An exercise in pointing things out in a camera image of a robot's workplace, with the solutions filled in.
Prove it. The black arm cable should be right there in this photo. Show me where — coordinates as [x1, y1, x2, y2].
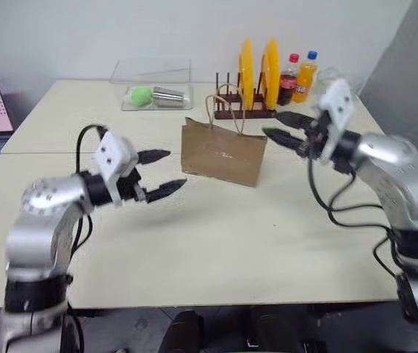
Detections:
[69, 124, 107, 259]
[305, 157, 403, 280]

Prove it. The yellow plate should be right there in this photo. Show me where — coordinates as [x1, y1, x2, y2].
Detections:
[259, 38, 281, 110]
[238, 38, 256, 111]

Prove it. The clear plastic bottle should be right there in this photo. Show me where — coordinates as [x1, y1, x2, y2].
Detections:
[316, 66, 364, 97]

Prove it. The green fuzzy ball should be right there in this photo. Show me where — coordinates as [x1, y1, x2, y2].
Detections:
[130, 86, 155, 109]

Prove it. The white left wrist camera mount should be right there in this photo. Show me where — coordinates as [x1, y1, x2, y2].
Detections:
[92, 129, 140, 207]

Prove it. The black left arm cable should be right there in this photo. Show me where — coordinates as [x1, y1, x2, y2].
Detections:
[69, 124, 107, 259]

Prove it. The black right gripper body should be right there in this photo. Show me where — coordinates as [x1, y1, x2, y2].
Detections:
[296, 109, 337, 161]

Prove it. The brown wooden dish rack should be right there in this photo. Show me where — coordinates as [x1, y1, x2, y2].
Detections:
[213, 71, 278, 121]

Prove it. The steel cup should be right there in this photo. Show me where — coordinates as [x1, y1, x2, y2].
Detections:
[151, 86, 190, 108]

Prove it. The orange soda bottle blue cap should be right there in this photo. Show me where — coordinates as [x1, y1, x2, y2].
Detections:
[291, 50, 319, 104]

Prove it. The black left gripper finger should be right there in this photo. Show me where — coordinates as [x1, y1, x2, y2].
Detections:
[144, 178, 189, 205]
[136, 148, 172, 165]

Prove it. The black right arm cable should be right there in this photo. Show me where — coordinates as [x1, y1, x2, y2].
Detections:
[305, 157, 403, 280]

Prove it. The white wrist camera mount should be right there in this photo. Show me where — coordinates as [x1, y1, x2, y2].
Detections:
[92, 129, 140, 207]
[315, 78, 353, 163]

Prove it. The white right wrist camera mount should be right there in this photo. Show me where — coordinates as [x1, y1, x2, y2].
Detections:
[315, 78, 353, 163]

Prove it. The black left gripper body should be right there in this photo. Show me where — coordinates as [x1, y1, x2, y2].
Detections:
[115, 166, 148, 204]

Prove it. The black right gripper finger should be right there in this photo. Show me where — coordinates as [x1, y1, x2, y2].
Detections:
[262, 127, 308, 154]
[276, 110, 319, 130]

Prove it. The clear plastic box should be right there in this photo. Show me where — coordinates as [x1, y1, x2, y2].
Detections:
[109, 56, 195, 112]

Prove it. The brown paper bag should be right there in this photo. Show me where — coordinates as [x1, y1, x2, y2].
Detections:
[180, 83, 269, 189]

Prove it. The cola bottle red cap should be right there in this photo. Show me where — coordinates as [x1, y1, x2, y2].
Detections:
[276, 52, 301, 107]

